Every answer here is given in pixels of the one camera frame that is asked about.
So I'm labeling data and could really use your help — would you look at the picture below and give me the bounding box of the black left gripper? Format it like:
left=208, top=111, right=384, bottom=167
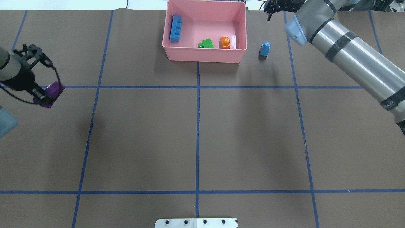
left=2, top=71, right=54, bottom=106

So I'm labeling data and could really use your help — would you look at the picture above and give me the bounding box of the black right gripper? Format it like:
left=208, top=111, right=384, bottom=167
left=264, top=0, right=305, bottom=21

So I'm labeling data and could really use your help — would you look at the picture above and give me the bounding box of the purple sloped block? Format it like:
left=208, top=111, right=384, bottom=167
left=33, top=82, right=66, bottom=108

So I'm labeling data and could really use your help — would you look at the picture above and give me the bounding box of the orange sloped block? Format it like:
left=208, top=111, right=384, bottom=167
left=219, top=36, right=231, bottom=49

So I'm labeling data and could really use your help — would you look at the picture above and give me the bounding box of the green stud block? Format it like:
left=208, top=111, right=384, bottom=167
left=197, top=38, right=214, bottom=48

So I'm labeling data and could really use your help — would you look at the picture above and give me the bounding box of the long blue stud block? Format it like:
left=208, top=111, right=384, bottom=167
left=169, top=14, right=183, bottom=43

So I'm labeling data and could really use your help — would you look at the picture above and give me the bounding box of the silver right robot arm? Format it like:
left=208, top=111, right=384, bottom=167
left=263, top=0, right=405, bottom=132

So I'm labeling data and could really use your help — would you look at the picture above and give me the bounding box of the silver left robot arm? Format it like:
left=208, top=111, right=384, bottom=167
left=0, top=44, right=65, bottom=108

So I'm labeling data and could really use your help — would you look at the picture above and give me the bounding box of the pink plastic box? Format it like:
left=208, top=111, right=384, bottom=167
left=162, top=0, right=247, bottom=63

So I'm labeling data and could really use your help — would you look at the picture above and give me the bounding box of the small blue stud block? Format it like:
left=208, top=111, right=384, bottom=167
left=259, top=42, right=271, bottom=57

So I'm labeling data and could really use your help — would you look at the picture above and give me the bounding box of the black camera cable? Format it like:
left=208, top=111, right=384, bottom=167
left=0, top=63, right=61, bottom=105

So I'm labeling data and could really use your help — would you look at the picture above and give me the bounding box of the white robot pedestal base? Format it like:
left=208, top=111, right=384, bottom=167
left=154, top=218, right=239, bottom=228

